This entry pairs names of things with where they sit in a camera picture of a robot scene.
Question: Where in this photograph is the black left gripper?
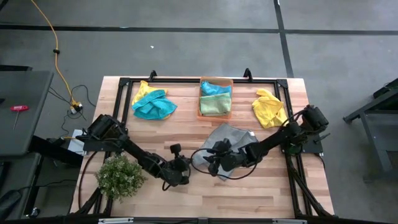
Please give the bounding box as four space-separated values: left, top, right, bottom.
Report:
163 142 195 187

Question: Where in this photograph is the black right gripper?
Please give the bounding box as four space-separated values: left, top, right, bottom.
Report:
205 138 254 177

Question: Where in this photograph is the grey microfiber towel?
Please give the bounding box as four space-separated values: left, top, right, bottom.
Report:
191 122 260 182

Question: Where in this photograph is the green microfiber towel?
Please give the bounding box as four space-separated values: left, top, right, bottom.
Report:
198 91 233 118

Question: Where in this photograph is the light blue microfiber towel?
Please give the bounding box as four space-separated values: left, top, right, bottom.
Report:
200 80 233 98

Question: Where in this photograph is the teal microfiber towel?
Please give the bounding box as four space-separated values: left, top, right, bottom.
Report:
131 89 178 121

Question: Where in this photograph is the yellow microfiber towel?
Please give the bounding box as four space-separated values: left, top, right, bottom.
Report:
251 88 289 129
131 80 171 121

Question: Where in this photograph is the artificial green plant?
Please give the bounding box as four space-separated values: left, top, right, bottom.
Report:
94 154 147 203

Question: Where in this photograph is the white flat box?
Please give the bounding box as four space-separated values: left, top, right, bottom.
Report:
66 136 86 156

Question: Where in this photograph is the black metal beam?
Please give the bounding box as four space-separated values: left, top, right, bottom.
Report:
28 135 85 167

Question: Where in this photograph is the grey metal stand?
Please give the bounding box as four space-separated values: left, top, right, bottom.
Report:
343 77 398 182

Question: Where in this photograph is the grey side table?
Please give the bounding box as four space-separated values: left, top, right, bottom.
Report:
0 70 55 157

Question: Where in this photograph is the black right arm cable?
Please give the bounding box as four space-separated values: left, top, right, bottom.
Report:
190 148 260 181

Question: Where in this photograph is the black aluminium frame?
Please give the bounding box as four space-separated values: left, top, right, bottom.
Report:
73 67 336 219

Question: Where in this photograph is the silver metal bracket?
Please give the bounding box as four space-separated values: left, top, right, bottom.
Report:
272 218 308 224
98 217 135 224

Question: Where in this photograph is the dark frame-side cable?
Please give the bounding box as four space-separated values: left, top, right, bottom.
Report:
77 150 101 210

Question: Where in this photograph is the thin black floor cable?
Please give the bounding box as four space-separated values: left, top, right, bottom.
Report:
47 84 98 138

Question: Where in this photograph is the red-handled hex key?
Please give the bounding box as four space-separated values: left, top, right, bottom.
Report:
9 105 30 131

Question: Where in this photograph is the yellow extension cable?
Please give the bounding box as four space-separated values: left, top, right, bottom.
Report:
29 0 83 110

